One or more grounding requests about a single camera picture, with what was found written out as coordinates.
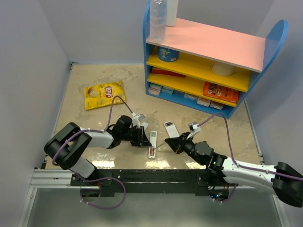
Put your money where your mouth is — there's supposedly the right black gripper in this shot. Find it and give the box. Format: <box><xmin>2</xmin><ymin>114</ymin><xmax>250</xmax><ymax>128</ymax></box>
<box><xmin>165</xmin><ymin>132</ymin><xmax>204</xmax><ymax>166</ymax></box>

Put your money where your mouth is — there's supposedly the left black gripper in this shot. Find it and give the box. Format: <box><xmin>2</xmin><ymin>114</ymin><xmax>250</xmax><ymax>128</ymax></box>
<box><xmin>121</xmin><ymin>126</ymin><xmax>152</xmax><ymax>147</ymax></box>

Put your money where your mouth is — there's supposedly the slim white remote control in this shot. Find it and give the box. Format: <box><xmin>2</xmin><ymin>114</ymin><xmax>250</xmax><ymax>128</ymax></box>
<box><xmin>148</xmin><ymin>131</ymin><xmax>157</xmax><ymax>159</ymax></box>

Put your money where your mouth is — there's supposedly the red battery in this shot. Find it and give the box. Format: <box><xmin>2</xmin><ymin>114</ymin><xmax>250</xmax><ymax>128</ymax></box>
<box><xmin>149</xmin><ymin>147</ymin><xmax>154</xmax><ymax>157</ymax></box>

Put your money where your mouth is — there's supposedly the wide white remote control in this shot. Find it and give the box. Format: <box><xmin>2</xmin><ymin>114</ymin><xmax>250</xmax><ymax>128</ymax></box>
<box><xmin>164</xmin><ymin>121</ymin><xmax>179</xmax><ymax>138</ymax></box>

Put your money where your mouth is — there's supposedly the white battery cover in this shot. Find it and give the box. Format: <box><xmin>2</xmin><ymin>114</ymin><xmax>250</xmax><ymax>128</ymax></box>
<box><xmin>141</xmin><ymin>122</ymin><xmax>149</xmax><ymax>130</ymax></box>

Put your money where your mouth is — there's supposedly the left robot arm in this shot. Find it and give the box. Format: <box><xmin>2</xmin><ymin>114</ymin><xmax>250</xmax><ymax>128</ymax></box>
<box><xmin>44</xmin><ymin>115</ymin><xmax>152</xmax><ymax>185</ymax></box>

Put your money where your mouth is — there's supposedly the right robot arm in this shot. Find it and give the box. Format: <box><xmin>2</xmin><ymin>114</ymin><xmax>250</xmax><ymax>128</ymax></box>
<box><xmin>165</xmin><ymin>133</ymin><xmax>303</xmax><ymax>208</ymax></box>

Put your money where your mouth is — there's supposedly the tissue pack red label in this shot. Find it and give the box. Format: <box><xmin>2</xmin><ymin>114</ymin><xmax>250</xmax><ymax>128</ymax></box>
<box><xmin>197</xmin><ymin>97</ymin><xmax>211</xmax><ymax>107</ymax></box>

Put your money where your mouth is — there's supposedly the tissue pack centre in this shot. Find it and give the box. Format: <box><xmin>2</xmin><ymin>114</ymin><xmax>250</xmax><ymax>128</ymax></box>
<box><xmin>184</xmin><ymin>93</ymin><xmax>198</xmax><ymax>101</ymax></box>

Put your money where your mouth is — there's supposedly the tissue pack far left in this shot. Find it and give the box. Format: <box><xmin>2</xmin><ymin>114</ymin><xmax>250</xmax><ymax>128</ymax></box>
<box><xmin>148</xmin><ymin>83</ymin><xmax>162</xmax><ymax>96</ymax></box>

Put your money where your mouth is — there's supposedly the teal tissue pack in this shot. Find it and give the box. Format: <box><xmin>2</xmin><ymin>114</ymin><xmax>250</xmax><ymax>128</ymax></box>
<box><xmin>161</xmin><ymin>86</ymin><xmax>174</xmax><ymax>95</ymax></box>

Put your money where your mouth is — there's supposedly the tissue pack far right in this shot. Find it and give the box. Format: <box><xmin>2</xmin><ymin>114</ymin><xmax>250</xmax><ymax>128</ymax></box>
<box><xmin>210</xmin><ymin>101</ymin><xmax>224</xmax><ymax>110</ymax></box>

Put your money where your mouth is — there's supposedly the orange snack package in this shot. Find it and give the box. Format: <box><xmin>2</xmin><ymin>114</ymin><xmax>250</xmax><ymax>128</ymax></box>
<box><xmin>203</xmin><ymin>82</ymin><xmax>239</xmax><ymax>104</ymax></box>

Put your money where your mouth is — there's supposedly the yellow Lays chips bag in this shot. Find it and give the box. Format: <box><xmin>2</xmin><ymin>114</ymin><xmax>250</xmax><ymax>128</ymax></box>
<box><xmin>84</xmin><ymin>80</ymin><xmax>126</xmax><ymax>110</ymax></box>

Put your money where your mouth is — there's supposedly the red flat box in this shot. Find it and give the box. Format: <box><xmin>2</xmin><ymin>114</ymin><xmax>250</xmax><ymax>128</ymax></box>
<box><xmin>151</xmin><ymin>67</ymin><xmax>185</xmax><ymax>77</ymax></box>

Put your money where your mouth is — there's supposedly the blue wooden shelf unit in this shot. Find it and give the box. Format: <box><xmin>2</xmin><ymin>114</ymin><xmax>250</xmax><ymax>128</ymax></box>
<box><xmin>143</xmin><ymin>9</ymin><xmax>288</xmax><ymax>114</ymax></box>

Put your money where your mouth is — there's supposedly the blue printed can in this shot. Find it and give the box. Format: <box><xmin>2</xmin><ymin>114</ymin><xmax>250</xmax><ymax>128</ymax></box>
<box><xmin>158</xmin><ymin>46</ymin><xmax>179</xmax><ymax>62</ymax></box>

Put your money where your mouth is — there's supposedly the clear plastic water bottle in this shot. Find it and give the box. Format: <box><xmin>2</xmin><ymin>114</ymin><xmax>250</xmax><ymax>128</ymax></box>
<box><xmin>150</xmin><ymin>0</ymin><xmax>167</xmax><ymax>44</ymax></box>

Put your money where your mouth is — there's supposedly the white bottle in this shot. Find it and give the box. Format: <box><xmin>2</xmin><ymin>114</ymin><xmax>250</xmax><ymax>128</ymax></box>
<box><xmin>166</xmin><ymin>0</ymin><xmax>178</xmax><ymax>27</ymax></box>

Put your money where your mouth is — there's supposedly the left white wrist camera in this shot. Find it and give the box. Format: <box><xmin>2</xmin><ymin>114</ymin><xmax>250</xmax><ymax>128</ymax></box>
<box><xmin>132</xmin><ymin>112</ymin><xmax>145</xmax><ymax>128</ymax></box>

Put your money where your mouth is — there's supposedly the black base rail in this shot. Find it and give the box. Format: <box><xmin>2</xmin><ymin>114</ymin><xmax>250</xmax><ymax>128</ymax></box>
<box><xmin>71</xmin><ymin>169</ymin><xmax>234</xmax><ymax>201</ymax></box>

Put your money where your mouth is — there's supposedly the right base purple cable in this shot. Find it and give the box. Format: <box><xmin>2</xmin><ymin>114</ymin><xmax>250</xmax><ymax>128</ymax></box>
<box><xmin>212</xmin><ymin>181</ymin><xmax>237</xmax><ymax>204</ymax></box>

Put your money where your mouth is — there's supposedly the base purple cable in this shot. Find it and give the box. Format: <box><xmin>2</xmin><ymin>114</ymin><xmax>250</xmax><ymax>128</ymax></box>
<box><xmin>212</xmin><ymin>181</ymin><xmax>237</xmax><ymax>204</ymax></box>
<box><xmin>80</xmin><ymin>175</ymin><xmax>127</xmax><ymax>210</ymax></box>

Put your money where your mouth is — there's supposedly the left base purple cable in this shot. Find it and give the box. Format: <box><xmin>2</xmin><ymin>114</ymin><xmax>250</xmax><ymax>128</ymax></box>
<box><xmin>80</xmin><ymin>175</ymin><xmax>127</xmax><ymax>210</ymax></box>

